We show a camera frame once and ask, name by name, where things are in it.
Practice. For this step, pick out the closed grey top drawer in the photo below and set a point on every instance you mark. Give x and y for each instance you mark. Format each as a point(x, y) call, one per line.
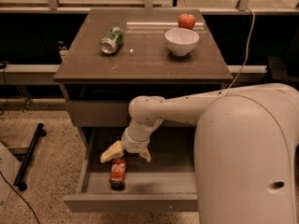
point(99, 112)

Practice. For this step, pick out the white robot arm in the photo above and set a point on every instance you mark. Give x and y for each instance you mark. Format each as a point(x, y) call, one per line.
point(244, 149)

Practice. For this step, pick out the red coke can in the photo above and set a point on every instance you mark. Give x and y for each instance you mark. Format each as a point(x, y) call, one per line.
point(117, 174)

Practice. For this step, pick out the red apple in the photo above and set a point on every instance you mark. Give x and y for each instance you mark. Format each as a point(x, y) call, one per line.
point(186, 21)

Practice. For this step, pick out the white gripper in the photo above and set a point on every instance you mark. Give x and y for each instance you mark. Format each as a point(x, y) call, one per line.
point(135, 145)

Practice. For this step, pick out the green soda can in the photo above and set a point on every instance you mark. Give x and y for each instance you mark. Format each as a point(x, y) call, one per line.
point(112, 41)

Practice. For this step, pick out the grey drawer cabinet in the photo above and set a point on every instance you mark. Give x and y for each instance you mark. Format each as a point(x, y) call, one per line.
point(143, 65)

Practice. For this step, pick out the black office chair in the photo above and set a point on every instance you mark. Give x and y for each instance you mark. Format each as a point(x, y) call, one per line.
point(286, 69)

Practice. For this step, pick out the open grey middle drawer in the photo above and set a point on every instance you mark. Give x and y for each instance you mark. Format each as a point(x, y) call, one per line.
point(164, 184)

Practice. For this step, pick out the black wheeled stand base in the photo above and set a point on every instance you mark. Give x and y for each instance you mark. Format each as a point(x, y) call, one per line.
point(24, 156)

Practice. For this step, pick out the white ceramic bowl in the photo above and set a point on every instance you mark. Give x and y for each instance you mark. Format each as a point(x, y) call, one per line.
point(181, 41)

